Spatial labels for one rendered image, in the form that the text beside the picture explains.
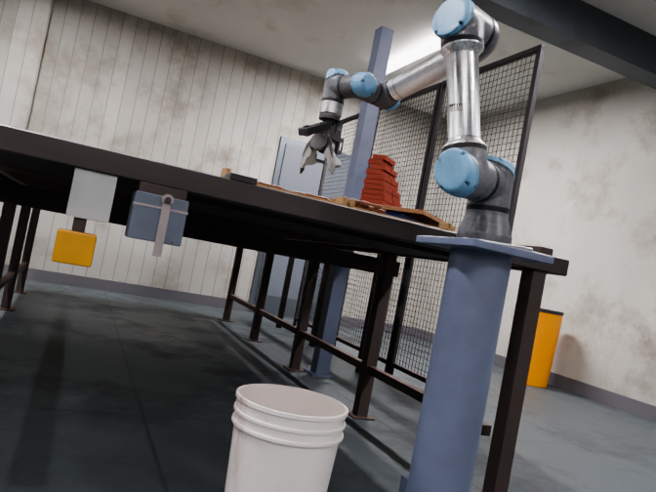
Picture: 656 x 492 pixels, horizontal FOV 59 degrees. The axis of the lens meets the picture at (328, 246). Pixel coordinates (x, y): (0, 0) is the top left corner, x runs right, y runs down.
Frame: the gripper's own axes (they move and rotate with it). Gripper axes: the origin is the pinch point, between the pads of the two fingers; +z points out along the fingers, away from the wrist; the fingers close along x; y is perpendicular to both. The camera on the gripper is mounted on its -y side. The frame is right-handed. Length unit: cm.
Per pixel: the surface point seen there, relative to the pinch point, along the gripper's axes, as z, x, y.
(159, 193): 18, 0, -54
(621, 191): -87, 37, 427
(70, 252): 37, 5, -71
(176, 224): 25, -4, -50
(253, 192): 12.7, -10.1, -31.6
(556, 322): 42, 65, 403
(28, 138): 12, 12, -83
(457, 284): 27, -55, 7
